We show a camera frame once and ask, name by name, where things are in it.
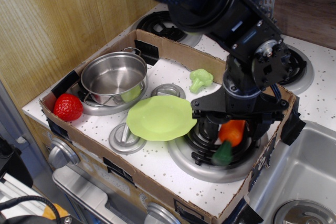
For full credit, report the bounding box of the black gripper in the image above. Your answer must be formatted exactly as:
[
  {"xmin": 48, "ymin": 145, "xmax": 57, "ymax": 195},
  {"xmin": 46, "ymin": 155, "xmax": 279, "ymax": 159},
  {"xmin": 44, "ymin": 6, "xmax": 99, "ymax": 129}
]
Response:
[{"xmin": 191, "ymin": 88, "xmax": 288, "ymax": 143}]

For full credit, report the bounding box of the orange toy carrot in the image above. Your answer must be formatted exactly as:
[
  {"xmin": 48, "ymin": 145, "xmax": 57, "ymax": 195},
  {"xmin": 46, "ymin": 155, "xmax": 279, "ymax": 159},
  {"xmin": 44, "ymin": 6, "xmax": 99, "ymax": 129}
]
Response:
[{"xmin": 211, "ymin": 120, "xmax": 246, "ymax": 166}]

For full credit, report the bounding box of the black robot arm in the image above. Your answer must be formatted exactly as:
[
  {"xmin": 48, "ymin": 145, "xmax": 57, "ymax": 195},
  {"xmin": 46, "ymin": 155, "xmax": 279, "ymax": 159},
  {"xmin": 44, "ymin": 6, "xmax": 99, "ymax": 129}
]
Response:
[{"xmin": 156, "ymin": 0, "xmax": 292, "ymax": 139}]

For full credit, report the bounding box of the light green toy plate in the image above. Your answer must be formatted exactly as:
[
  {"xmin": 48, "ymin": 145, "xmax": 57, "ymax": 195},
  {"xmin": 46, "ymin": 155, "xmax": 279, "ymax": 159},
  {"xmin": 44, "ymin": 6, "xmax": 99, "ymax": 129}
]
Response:
[{"xmin": 126, "ymin": 95, "xmax": 197, "ymax": 141}]

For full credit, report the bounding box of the silver knob behind plate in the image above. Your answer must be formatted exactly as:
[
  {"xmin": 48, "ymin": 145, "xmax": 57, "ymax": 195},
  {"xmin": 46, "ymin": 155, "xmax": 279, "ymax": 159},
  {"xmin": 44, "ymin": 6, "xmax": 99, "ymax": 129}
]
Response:
[{"xmin": 151, "ymin": 83, "xmax": 186, "ymax": 99}]

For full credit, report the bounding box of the silver knob near plate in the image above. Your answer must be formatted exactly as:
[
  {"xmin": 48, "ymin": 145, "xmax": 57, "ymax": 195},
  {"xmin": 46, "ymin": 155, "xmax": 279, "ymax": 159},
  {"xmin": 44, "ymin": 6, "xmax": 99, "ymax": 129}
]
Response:
[{"xmin": 109, "ymin": 123, "xmax": 146, "ymax": 155}]

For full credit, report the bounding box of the front right black burner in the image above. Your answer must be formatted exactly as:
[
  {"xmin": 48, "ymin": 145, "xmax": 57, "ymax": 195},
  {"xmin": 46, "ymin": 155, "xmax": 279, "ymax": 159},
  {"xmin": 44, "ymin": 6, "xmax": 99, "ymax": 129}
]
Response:
[{"xmin": 185, "ymin": 121, "xmax": 261, "ymax": 169}]

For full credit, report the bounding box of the black burner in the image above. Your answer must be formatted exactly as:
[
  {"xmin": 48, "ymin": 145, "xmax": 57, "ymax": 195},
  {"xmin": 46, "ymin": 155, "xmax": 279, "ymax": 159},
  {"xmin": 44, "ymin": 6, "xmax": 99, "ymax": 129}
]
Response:
[
  {"xmin": 185, "ymin": 121, "xmax": 261, "ymax": 169},
  {"xmin": 135, "ymin": 11, "xmax": 187, "ymax": 41},
  {"xmin": 279, "ymin": 46, "xmax": 307, "ymax": 86}
]

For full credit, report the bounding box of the green toy broccoli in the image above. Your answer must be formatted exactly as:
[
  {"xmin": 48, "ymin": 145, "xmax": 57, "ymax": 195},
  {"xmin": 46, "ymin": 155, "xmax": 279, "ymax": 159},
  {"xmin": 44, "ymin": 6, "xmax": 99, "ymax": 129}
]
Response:
[{"xmin": 189, "ymin": 69, "xmax": 214, "ymax": 93}]

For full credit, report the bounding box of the silver toy sink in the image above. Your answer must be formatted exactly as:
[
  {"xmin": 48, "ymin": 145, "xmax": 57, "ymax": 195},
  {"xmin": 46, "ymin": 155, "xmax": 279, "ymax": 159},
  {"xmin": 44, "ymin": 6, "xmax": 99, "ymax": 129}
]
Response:
[{"xmin": 248, "ymin": 121, "xmax": 335, "ymax": 223}]

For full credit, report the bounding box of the back right black burner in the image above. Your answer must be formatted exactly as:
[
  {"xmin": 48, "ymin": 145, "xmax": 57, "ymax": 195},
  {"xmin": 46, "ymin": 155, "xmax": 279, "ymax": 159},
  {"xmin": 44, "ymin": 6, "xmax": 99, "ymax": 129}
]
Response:
[{"xmin": 279, "ymin": 46, "xmax": 307, "ymax": 86}]

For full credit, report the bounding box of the silver oven front knob right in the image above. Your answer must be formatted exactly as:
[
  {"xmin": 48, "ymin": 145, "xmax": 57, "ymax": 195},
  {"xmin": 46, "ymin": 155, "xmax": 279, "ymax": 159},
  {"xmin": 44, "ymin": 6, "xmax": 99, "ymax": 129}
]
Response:
[{"xmin": 144, "ymin": 202, "xmax": 181, "ymax": 224}]

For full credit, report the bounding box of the silver oven knob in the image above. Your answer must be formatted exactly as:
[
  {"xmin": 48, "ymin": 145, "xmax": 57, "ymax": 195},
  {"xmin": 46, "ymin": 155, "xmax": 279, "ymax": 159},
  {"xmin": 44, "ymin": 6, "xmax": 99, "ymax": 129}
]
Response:
[
  {"xmin": 144, "ymin": 202, "xmax": 181, "ymax": 224},
  {"xmin": 48, "ymin": 137, "xmax": 80, "ymax": 169}
]

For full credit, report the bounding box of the brown cardboard fence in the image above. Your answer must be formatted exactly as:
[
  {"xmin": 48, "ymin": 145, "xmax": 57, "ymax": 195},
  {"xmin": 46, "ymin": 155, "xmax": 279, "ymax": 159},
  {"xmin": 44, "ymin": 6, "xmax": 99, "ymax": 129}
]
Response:
[{"xmin": 40, "ymin": 30, "xmax": 299, "ymax": 223}]

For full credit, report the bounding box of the back left black burner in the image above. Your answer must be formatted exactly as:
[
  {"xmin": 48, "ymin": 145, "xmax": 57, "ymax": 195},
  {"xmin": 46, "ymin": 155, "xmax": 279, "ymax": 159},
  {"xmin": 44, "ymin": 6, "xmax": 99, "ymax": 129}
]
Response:
[{"xmin": 135, "ymin": 11, "xmax": 187, "ymax": 41}]

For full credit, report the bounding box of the stainless steel pot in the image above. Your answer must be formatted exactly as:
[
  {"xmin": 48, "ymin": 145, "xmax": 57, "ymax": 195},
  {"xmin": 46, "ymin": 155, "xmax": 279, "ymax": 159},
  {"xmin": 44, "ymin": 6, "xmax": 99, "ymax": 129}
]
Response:
[{"xmin": 81, "ymin": 47, "xmax": 148, "ymax": 106}]

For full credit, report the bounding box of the red toy strawberry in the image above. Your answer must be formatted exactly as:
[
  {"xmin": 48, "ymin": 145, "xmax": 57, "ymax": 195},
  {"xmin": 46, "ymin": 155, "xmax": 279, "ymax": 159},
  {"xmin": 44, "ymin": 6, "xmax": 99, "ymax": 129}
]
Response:
[{"xmin": 53, "ymin": 93, "xmax": 83, "ymax": 122}]

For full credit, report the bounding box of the silver oven front knob left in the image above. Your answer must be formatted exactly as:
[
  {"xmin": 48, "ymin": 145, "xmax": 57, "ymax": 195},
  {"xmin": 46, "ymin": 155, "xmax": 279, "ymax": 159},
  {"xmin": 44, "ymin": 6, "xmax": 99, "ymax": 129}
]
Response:
[{"xmin": 48, "ymin": 137, "xmax": 80, "ymax": 169}]

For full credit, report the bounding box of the silver oven door handle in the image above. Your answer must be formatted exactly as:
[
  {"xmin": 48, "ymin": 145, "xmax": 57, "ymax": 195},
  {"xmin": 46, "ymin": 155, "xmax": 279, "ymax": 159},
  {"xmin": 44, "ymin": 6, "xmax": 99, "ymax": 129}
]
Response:
[{"xmin": 53, "ymin": 166, "xmax": 145, "ymax": 223}]

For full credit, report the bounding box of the black cable bottom left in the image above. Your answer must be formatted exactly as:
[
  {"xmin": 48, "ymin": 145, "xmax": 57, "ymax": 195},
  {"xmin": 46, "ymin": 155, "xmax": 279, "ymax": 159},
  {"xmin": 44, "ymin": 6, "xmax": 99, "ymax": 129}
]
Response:
[{"xmin": 0, "ymin": 195, "xmax": 61, "ymax": 224}]

